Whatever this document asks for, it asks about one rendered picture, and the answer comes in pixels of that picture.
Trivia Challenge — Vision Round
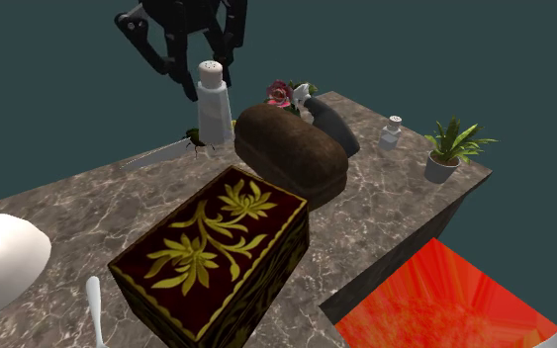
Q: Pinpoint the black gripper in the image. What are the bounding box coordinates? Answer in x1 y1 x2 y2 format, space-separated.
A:
114 0 249 103

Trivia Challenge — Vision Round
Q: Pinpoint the tall white salt shaker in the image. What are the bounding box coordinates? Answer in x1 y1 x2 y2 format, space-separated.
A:
196 59 235 145

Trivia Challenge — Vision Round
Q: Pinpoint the green beetle figure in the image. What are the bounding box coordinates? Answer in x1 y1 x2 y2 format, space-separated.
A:
183 127 217 159

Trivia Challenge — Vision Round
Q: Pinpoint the pink rose bouquet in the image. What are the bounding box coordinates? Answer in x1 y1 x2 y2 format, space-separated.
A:
263 78 320 118

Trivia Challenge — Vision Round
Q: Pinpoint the brown bread loaf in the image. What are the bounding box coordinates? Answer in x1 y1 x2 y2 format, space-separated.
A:
232 102 350 213

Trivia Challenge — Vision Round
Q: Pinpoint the dark grey rounded object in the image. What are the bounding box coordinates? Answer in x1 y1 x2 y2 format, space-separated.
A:
303 96 362 159

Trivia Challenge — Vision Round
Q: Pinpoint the dark red gold-flowered box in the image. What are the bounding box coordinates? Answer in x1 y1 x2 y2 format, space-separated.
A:
107 164 311 348

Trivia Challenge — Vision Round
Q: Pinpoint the small white salt shaker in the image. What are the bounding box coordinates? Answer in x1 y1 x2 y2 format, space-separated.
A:
377 115 404 152

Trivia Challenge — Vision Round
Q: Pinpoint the green potted plant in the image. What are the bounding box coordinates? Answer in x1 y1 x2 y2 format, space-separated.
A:
423 115 500 186

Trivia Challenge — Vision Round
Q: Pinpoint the white spoon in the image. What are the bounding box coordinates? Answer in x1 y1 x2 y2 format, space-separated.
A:
84 275 112 348

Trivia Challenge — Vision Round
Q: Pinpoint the red robot stand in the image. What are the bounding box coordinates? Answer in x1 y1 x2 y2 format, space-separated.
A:
333 236 557 348

